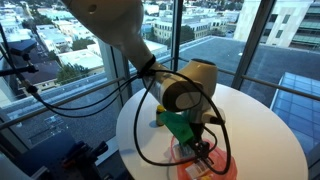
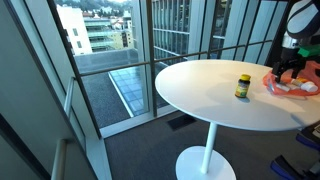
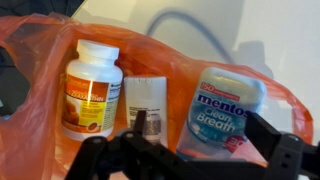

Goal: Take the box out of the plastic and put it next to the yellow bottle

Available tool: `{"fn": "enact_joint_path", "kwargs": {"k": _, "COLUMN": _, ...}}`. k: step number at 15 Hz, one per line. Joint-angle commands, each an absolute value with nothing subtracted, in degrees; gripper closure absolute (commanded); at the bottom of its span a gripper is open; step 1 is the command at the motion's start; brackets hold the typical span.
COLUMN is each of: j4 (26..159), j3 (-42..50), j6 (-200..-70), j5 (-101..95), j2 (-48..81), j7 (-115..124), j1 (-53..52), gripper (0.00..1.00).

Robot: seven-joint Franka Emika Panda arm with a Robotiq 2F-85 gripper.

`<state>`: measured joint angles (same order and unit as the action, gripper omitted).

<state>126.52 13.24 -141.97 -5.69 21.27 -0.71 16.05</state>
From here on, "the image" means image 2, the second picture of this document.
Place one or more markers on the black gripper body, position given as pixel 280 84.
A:
pixel 290 60

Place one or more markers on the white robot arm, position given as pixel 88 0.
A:
pixel 305 16

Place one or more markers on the yellow-lid supplement bottle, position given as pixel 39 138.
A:
pixel 243 87

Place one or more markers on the orange plastic bag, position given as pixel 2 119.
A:
pixel 311 71

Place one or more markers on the blue and black stand foot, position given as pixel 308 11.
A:
pixel 283 166
pixel 308 139

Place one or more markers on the dark floor vent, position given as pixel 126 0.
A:
pixel 181 122

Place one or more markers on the grey metal handrail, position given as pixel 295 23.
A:
pixel 69 96

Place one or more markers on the white table pedestal base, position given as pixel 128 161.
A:
pixel 206 163

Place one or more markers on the dark metal window rail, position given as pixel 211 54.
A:
pixel 133 65

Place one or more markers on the dark slanted window post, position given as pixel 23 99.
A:
pixel 73 63

